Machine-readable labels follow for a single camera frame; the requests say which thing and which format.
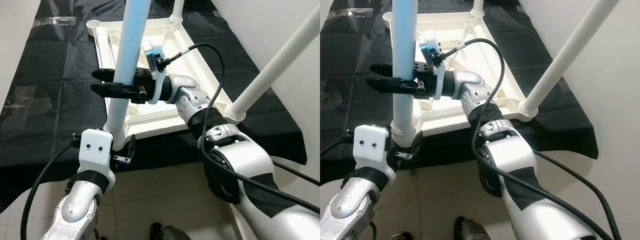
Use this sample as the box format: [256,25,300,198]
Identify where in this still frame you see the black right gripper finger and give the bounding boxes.
[91,68,119,84]
[90,82,146,102]
[365,77,425,97]
[370,62,396,77]

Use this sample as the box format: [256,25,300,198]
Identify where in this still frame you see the black tablecloth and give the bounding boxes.
[0,0,308,213]
[320,0,600,168]

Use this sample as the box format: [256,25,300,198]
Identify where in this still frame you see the crumpled clear tape patch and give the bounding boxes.
[320,80,351,111]
[2,85,53,118]

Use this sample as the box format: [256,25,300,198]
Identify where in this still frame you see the white plastic table top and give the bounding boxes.
[382,11,538,138]
[86,17,248,141]

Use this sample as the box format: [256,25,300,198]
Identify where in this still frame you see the long clear tape strip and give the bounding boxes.
[332,9,373,18]
[37,16,77,26]

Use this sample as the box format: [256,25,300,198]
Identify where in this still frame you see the dark robot right foot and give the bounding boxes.
[452,216,495,240]
[149,222,195,240]

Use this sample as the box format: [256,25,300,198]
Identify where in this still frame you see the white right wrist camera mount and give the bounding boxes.
[417,29,446,98]
[142,42,168,105]

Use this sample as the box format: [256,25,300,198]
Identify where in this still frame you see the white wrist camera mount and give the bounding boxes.
[142,42,168,105]
[352,125,391,178]
[79,128,117,183]
[417,29,446,98]

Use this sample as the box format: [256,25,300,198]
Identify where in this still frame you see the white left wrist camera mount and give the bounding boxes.
[79,128,117,183]
[352,125,391,178]

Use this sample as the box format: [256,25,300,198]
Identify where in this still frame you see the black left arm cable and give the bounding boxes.
[20,140,83,240]
[320,131,357,156]

